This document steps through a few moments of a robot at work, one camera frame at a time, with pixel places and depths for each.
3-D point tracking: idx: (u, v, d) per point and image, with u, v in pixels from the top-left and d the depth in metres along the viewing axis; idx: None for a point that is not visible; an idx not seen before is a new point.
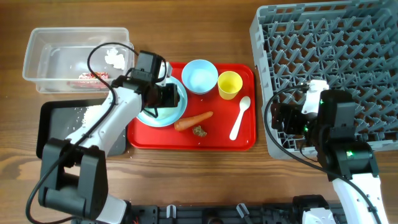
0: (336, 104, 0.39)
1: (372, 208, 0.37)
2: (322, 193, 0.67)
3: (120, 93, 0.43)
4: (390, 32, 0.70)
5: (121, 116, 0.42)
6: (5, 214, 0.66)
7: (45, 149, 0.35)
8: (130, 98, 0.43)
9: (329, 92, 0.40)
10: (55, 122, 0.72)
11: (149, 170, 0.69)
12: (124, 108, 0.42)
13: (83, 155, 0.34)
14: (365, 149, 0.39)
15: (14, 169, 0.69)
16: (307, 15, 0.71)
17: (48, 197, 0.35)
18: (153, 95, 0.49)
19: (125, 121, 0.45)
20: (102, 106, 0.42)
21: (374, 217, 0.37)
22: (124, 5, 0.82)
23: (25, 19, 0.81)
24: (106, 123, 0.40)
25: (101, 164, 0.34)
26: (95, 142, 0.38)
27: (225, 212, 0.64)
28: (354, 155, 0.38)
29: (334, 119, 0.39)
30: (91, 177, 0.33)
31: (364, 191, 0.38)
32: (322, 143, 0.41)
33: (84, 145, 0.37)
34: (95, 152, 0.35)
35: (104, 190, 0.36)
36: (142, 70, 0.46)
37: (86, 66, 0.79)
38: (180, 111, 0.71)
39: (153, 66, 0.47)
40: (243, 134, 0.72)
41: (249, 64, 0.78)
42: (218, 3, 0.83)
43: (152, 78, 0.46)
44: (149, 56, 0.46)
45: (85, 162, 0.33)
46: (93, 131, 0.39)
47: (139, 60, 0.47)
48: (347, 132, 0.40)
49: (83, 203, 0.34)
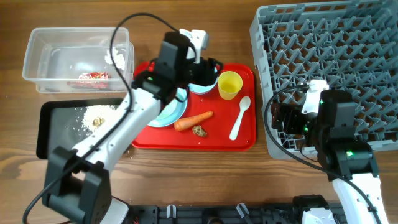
0: (335, 104, 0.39)
1: (372, 208, 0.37)
2: (322, 193, 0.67)
3: (138, 97, 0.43)
4: (390, 32, 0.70)
5: (135, 124, 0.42)
6: (5, 214, 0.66)
7: (50, 160, 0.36)
8: (146, 104, 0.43)
9: (328, 92, 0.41)
10: (55, 122, 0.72)
11: (149, 170, 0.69)
12: (138, 116, 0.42)
13: (87, 173, 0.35)
14: (365, 150, 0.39)
15: (14, 168, 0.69)
16: (307, 15, 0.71)
17: (51, 201, 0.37)
18: (181, 83, 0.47)
19: (140, 127, 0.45)
20: (118, 110, 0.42)
21: (374, 217, 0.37)
22: (124, 6, 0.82)
23: (25, 19, 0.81)
24: (116, 134, 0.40)
25: (104, 183, 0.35)
26: (102, 157, 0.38)
27: (225, 211, 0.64)
28: (353, 155, 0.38)
29: (334, 119, 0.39)
30: (92, 195, 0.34)
31: (364, 191, 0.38)
32: (322, 143, 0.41)
33: (90, 159, 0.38)
34: (99, 171, 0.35)
35: (104, 202, 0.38)
36: (165, 65, 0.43)
37: (86, 66, 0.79)
38: (180, 111, 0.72)
39: (176, 60, 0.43)
40: (244, 134, 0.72)
41: (249, 64, 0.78)
42: (218, 3, 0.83)
43: (175, 73, 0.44)
44: (171, 48, 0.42)
45: (88, 182, 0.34)
46: (103, 142, 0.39)
47: (161, 51, 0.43)
48: (347, 132, 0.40)
49: (82, 217, 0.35)
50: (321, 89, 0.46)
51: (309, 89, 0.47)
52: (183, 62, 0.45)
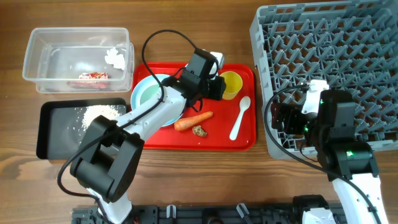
0: (335, 104, 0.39)
1: (372, 208, 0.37)
2: (322, 193, 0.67)
3: (168, 93, 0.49)
4: (390, 32, 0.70)
5: (164, 112, 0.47)
6: (5, 214, 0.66)
7: (92, 125, 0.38)
8: (175, 99, 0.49)
9: (328, 92, 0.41)
10: (56, 122, 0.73)
11: (149, 170, 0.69)
12: (168, 107, 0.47)
13: (125, 140, 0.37)
14: (365, 150, 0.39)
15: (14, 169, 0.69)
16: (307, 15, 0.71)
17: (79, 168, 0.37)
18: (203, 92, 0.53)
19: (164, 121, 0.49)
20: (150, 100, 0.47)
21: (374, 217, 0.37)
22: (124, 5, 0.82)
23: (25, 19, 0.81)
24: (150, 116, 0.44)
25: (137, 154, 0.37)
26: (139, 129, 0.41)
27: (225, 211, 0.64)
28: (353, 155, 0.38)
29: (334, 119, 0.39)
30: (127, 161, 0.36)
31: (364, 191, 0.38)
32: (322, 143, 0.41)
33: (128, 129, 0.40)
34: (135, 140, 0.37)
35: (129, 178, 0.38)
36: (192, 73, 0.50)
37: (86, 66, 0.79)
38: None
39: (203, 70, 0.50)
40: (243, 134, 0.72)
41: (249, 64, 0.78)
42: (217, 3, 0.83)
43: (201, 81, 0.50)
44: (201, 59, 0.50)
45: (125, 147, 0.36)
46: (139, 120, 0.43)
47: (192, 61, 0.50)
48: (347, 132, 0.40)
49: (110, 183, 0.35)
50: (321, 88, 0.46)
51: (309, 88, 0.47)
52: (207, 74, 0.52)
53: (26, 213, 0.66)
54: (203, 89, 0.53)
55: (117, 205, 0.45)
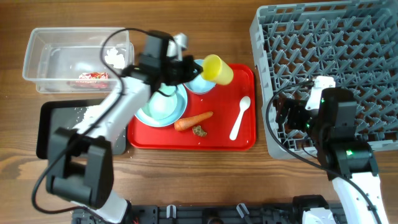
0: (336, 104, 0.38)
1: (372, 207, 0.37)
2: (322, 193, 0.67)
3: (129, 84, 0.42)
4: (390, 32, 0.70)
5: (129, 106, 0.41)
6: (5, 214, 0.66)
7: (53, 139, 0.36)
8: (137, 88, 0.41)
9: (328, 91, 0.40)
10: (55, 122, 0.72)
11: (149, 170, 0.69)
12: (131, 99, 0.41)
13: (91, 146, 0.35)
14: (364, 150, 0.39)
15: (15, 169, 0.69)
16: (307, 15, 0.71)
17: (55, 185, 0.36)
18: (166, 78, 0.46)
19: (135, 109, 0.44)
20: (110, 96, 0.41)
21: (374, 216, 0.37)
22: (124, 5, 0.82)
23: (25, 18, 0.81)
24: (113, 113, 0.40)
25: (107, 157, 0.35)
26: (102, 132, 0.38)
27: (225, 212, 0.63)
28: (353, 154, 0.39)
29: (334, 119, 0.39)
30: (98, 167, 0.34)
31: (364, 190, 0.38)
32: (322, 142, 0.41)
33: (91, 135, 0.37)
34: (102, 143, 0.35)
35: (108, 180, 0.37)
36: (150, 56, 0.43)
37: (86, 66, 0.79)
38: (180, 111, 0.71)
39: (162, 50, 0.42)
40: (243, 134, 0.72)
41: (249, 64, 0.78)
42: (218, 3, 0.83)
43: (161, 63, 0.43)
44: (156, 39, 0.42)
45: (92, 154, 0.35)
46: (101, 121, 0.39)
47: (147, 44, 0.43)
48: (348, 132, 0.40)
49: (89, 193, 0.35)
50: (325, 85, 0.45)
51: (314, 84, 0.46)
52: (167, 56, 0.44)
53: (27, 213, 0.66)
54: (165, 74, 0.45)
55: (111, 206, 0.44)
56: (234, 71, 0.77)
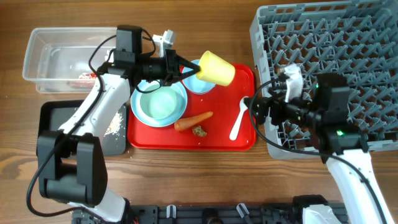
0: (330, 88, 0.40)
1: (365, 179, 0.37)
2: (322, 193, 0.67)
3: (107, 79, 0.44)
4: (390, 32, 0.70)
5: (110, 102, 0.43)
6: (5, 214, 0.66)
7: (39, 143, 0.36)
8: (117, 83, 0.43)
9: (322, 76, 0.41)
10: (55, 122, 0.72)
11: (148, 170, 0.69)
12: (112, 94, 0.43)
13: (79, 142, 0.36)
14: (356, 133, 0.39)
15: (14, 169, 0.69)
16: (307, 15, 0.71)
17: (48, 188, 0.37)
18: (143, 73, 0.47)
19: (117, 105, 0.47)
20: (90, 94, 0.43)
21: (367, 188, 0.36)
22: (124, 6, 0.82)
23: (25, 18, 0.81)
24: (96, 110, 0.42)
25: (97, 152, 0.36)
26: (89, 129, 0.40)
27: (225, 212, 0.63)
28: (344, 134, 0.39)
29: (328, 103, 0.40)
30: (89, 163, 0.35)
31: (356, 165, 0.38)
32: (315, 125, 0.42)
33: (77, 134, 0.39)
34: (89, 139, 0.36)
35: (101, 176, 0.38)
36: (124, 51, 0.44)
37: (86, 66, 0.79)
38: (180, 111, 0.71)
39: (134, 43, 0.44)
40: (243, 134, 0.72)
41: (249, 64, 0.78)
42: (218, 3, 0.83)
43: (135, 56, 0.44)
44: (127, 32, 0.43)
45: (81, 150, 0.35)
46: (84, 119, 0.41)
47: (117, 39, 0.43)
48: (341, 116, 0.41)
49: (84, 190, 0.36)
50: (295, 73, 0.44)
51: (286, 77, 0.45)
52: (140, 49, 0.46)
53: (27, 213, 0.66)
54: (142, 68, 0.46)
55: (108, 205, 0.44)
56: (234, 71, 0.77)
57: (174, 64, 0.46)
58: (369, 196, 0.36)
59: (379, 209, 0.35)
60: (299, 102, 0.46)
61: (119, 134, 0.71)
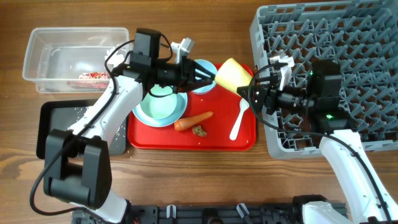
0: (323, 76, 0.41)
1: (354, 154, 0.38)
2: (323, 193, 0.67)
3: (121, 82, 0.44)
4: (390, 32, 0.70)
5: (121, 106, 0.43)
6: (5, 214, 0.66)
7: (49, 141, 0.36)
8: (130, 86, 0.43)
9: (319, 63, 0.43)
10: (55, 122, 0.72)
11: (149, 169, 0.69)
12: (124, 98, 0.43)
13: (87, 145, 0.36)
14: (346, 117, 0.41)
15: (15, 168, 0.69)
16: (307, 15, 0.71)
17: (53, 186, 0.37)
18: (157, 76, 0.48)
19: (127, 109, 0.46)
20: (103, 94, 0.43)
21: (357, 162, 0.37)
22: (124, 5, 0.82)
23: (25, 18, 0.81)
24: (107, 112, 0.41)
25: (104, 155, 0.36)
26: (98, 132, 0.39)
27: (225, 212, 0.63)
28: (333, 117, 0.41)
29: (321, 90, 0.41)
30: (95, 166, 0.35)
31: (346, 140, 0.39)
32: (308, 111, 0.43)
33: (86, 135, 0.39)
34: (98, 142, 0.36)
35: (106, 180, 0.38)
36: (141, 54, 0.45)
37: (86, 66, 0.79)
38: (180, 111, 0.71)
39: (152, 48, 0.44)
40: (244, 134, 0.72)
41: (249, 64, 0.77)
42: (217, 2, 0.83)
43: (152, 61, 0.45)
44: (145, 37, 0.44)
45: (88, 152, 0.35)
46: (94, 122, 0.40)
47: (137, 42, 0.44)
48: (332, 102, 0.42)
49: (87, 193, 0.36)
50: (291, 61, 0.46)
51: (282, 64, 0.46)
52: (157, 53, 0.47)
53: (26, 214, 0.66)
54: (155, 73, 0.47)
55: (109, 207, 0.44)
56: None
57: (189, 71, 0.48)
58: (360, 168, 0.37)
59: (372, 180, 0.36)
60: (292, 89, 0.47)
61: (119, 134, 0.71)
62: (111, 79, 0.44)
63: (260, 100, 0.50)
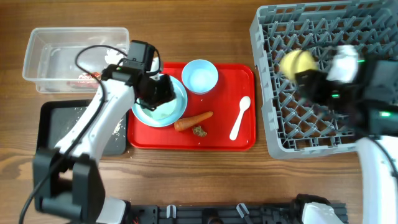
0: (376, 64, 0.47)
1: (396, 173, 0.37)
2: (322, 193, 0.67)
3: (110, 88, 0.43)
4: (390, 32, 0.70)
5: (111, 114, 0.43)
6: (5, 214, 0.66)
7: (35, 163, 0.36)
8: (120, 92, 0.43)
9: (372, 56, 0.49)
10: (55, 122, 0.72)
11: (149, 170, 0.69)
12: (114, 104, 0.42)
13: (75, 165, 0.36)
14: None
15: (15, 168, 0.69)
16: (308, 15, 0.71)
17: (44, 206, 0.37)
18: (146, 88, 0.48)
19: (119, 116, 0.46)
20: (92, 102, 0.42)
21: (395, 182, 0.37)
22: (124, 5, 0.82)
23: (25, 19, 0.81)
24: (97, 122, 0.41)
25: (93, 173, 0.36)
26: (88, 144, 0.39)
27: (225, 212, 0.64)
28: (390, 116, 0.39)
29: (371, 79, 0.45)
30: (85, 185, 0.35)
31: (391, 155, 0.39)
32: (356, 102, 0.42)
33: (75, 152, 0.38)
34: (86, 162, 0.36)
35: (99, 194, 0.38)
36: (134, 60, 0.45)
37: (86, 66, 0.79)
38: (180, 111, 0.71)
39: (146, 56, 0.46)
40: (243, 134, 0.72)
41: (249, 64, 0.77)
42: (218, 2, 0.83)
43: (145, 68, 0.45)
44: (141, 45, 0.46)
45: (77, 172, 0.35)
46: (84, 134, 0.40)
47: (130, 49, 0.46)
48: (380, 96, 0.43)
49: (80, 210, 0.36)
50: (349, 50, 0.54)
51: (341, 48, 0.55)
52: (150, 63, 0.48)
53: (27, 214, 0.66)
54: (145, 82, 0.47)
55: (107, 214, 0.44)
56: (234, 71, 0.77)
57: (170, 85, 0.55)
58: (394, 191, 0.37)
59: None
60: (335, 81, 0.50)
61: (119, 134, 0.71)
62: (99, 86, 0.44)
63: (306, 83, 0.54)
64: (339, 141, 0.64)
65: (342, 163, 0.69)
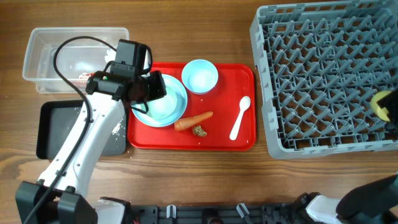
0: None
1: None
2: (322, 193, 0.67)
3: (95, 104, 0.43)
4: (390, 32, 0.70)
5: (98, 134, 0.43)
6: (5, 214, 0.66)
7: (19, 198, 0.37)
8: (106, 110, 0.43)
9: None
10: (55, 122, 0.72)
11: (149, 170, 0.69)
12: (99, 124, 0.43)
13: (60, 201, 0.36)
14: None
15: (14, 168, 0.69)
16: (307, 15, 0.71)
17: None
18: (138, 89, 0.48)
19: (107, 133, 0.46)
20: (77, 124, 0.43)
21: None
22: (124, 5, 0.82)
23: (25, 19, 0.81)
24: (83, 145, 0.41)
25: (79, 206, 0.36)
26: (74, 170, 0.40)
27: (225, 211, 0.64)
28: None
29: None
30: (71, 219, 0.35)
31: None
32: None
33: (61, 182, 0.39)
34: (71, 195, 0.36)
35: (89, 218, 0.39)
36: (124, 63, 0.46)
37: (86, 66, 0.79)
38: (180, 111, 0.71)
39: (135, 56, 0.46)
40: (243, 134, 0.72)
41: (249, 64, 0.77)
42: (218, 2, 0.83)
43: (135, 70, 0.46)
44: (130, 45, 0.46)
45: (62, 208, 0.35)
46: (69, 162, 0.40)
47: (119, 50, 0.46)
48: None
49: None
50: None
51: None
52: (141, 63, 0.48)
53: None
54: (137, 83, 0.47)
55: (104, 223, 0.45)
56: (234, 71, 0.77)
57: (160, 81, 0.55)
58: None
59: None
60: None
61: (119, 134, 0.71)
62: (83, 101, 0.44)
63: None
64: (339, 142, 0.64)
65: (342, 163, 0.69)
